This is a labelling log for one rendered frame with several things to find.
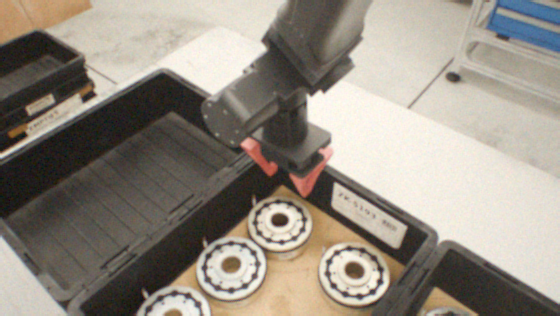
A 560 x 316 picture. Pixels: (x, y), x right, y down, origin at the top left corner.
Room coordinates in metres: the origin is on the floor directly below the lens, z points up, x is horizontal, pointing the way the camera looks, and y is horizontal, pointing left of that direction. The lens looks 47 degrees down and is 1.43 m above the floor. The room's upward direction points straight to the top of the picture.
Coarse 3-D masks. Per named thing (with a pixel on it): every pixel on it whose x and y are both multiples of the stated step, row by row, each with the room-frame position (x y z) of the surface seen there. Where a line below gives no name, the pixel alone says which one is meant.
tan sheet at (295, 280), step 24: (288, 192) 0.48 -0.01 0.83; (312, 216) 0.43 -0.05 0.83; (312, 240) 0.38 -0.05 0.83; (336, 240) 0.38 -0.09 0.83; (360, 240) 0.38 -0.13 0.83; (288, 264) 0.34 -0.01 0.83; (312, 264) 0.34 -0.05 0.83; (288, 288) 0.30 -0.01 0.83; (312, 288) 0.30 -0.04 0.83; (216, 312) 0.26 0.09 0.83; (240, 312) 0.26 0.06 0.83; (264, 312) 0.26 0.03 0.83; (288, 312) 0.26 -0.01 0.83; (312, 312) 0.26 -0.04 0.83; (336, 312) 0.26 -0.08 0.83
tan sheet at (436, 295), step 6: (432, 294) 0.29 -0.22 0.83; (438, 294) 0.29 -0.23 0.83; (444, 294) 0.29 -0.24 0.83; (426, 300) 0.28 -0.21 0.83; (432, 300) 0.28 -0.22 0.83; (438, 300) 0.28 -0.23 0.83; (444, 300) 0.28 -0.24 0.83; (450, 300) 0.28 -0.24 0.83; (432, 306) 0.27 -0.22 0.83; (438, 306) 0.27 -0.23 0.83; (444, 306) 0.27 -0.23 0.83; (450, 306) 0.27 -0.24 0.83; (456, 306) 0.27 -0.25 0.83; (462, 306) 0.27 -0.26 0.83; (420, 312) 0.26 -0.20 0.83; (426, 312) 0.26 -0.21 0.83
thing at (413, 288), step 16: (448, 240) 0.32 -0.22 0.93; (432, 256) 0.30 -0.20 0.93; (464, 256) 0.30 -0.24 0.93; (480, 256) 0.29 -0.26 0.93; (432, 272) 0.27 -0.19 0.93; (496, 272) 0.28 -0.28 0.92; (416, 288) 0.26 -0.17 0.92; (512, 288) 0.25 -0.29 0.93; (528, 288) 0.25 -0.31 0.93; (400, 304) 0.23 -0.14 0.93; (544, 304) 0.23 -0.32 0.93
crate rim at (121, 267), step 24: (240, 168) 0.45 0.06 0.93; (216, 192) 0.40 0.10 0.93; (360, 192) 0.40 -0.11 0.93; (408, 216) 0.36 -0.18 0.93; (432, 240) 0.32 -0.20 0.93; (120, 264) 0.28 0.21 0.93; (408, 264) 0.28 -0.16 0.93; (96, 288) 0.25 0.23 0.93; (72, 312) 0.22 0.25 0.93; (384, 312) 0.22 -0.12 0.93
